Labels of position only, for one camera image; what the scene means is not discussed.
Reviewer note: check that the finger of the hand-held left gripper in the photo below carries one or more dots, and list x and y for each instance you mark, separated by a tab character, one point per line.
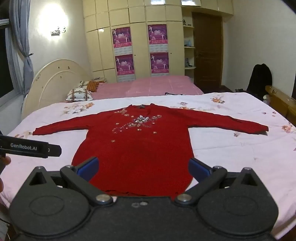
55	150

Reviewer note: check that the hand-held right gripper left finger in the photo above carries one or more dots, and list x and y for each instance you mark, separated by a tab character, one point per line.
89	168

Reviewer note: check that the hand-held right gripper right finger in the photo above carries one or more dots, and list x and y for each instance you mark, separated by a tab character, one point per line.
197	168

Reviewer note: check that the red sequined sweater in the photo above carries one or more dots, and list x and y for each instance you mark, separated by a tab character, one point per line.
138	150

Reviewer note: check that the person's left hand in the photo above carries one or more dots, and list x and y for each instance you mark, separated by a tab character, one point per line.
5	160

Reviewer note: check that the white floral bedsheet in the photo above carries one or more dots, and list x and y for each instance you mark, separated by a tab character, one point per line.
231	143

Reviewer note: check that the large white patterned pillow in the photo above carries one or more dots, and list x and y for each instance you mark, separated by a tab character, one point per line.
78	94

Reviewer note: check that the cream round headboard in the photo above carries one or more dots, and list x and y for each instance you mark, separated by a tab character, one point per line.
53	81

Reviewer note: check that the small white patterned pillow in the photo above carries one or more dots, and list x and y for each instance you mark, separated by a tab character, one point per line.
83	83

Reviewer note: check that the orange striped cushion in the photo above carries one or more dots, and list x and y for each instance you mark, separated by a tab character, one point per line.
93	85

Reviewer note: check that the striped folded cloth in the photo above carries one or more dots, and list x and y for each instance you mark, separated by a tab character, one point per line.
173	93

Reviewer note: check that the window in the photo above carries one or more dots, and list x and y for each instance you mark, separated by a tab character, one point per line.
4	64

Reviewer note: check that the pink bedsheet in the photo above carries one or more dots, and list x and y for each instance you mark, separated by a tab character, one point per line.
143	87

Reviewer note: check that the grey curtain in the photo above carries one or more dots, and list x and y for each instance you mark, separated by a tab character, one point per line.
23	46

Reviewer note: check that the black jacket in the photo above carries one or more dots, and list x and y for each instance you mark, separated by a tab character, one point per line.
259	78

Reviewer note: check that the brown wooden door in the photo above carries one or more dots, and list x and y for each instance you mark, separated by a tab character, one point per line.
207	51

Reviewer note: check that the cream corner shelf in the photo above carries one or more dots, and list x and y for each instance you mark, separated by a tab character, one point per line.
189	47

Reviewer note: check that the cream wardrobe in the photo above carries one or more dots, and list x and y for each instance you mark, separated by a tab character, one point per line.
138	46

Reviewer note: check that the wooden bed frame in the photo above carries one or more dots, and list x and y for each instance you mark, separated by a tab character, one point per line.
279	97

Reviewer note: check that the pink wall poster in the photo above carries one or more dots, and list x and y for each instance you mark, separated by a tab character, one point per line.
159	62
157	34
121	37
124	64

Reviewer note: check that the wall lamp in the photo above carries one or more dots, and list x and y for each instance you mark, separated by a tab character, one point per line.
57	30

